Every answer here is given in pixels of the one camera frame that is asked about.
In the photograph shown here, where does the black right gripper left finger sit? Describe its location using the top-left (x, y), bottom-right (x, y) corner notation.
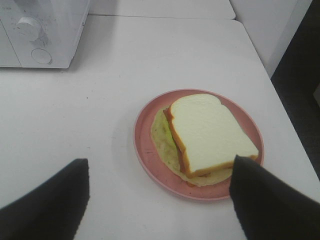
top-left (0, 158), bottom-right (90, 240)

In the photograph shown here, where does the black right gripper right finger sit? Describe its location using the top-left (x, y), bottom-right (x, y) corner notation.
top-left (229, 155), bottom-right (320, 240)

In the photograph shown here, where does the white bread sandwich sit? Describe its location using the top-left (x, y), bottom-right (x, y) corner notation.
top-left (150, 93), bottom-right (259, 187)

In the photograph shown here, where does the pink round plate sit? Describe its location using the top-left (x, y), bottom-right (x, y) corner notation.
top-left (133, 88), bottom-right (265, 202)

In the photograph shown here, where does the white round door button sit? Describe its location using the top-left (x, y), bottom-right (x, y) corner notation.
top-left (31, 48), bottom-right (52, 65)

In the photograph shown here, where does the white microwave oven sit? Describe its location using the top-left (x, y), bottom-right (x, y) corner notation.
top-left (0, 0), bottom-right (91, 69)

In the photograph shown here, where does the white lower timer knob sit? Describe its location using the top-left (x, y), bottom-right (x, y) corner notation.
top-left (16, 16), bottom-right (44, 42)

